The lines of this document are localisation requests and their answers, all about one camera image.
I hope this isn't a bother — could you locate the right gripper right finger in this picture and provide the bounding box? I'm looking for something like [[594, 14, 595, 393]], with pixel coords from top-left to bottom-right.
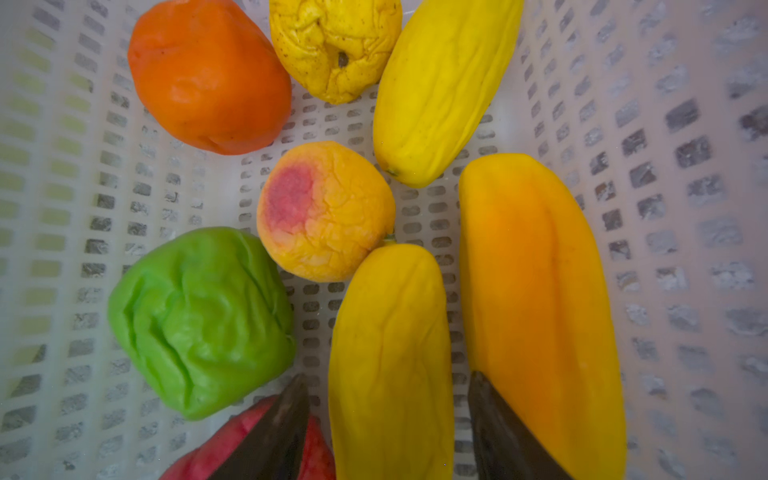
[[468, 371, 571, 480]]

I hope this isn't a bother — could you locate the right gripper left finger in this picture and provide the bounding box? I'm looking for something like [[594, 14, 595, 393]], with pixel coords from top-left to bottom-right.
[[209, 374, 310, 480]]

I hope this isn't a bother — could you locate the red fruit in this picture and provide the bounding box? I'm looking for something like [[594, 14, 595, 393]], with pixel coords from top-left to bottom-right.
[[158, 392, 337, 480]]

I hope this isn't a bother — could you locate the yellow banana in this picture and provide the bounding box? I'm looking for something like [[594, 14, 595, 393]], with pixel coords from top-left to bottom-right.
[[458, 154, 626, 479]]

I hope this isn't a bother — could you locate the small yellow fruit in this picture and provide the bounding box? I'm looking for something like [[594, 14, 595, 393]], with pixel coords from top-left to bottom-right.
[[328, 244, 454, 479]]

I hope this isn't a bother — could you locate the green fruit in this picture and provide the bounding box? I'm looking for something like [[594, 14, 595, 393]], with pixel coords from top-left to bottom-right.
[[107, 227, 297, 420]]

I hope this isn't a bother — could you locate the peach fruit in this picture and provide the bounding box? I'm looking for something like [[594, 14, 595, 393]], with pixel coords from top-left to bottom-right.
[[257, 141, 396, 283]]

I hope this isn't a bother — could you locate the white plastic basket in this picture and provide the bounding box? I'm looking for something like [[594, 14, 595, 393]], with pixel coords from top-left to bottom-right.
[[1, 1, 767, 479]]

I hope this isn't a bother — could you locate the orange fruit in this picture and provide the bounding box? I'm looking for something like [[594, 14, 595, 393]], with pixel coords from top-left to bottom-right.
[[127, 1, 292, 155]]

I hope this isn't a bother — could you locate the yellow lemon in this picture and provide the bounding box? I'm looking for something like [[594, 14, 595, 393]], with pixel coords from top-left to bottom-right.
[[269, 0, 403, 105], [373, 0, 524, 188]]

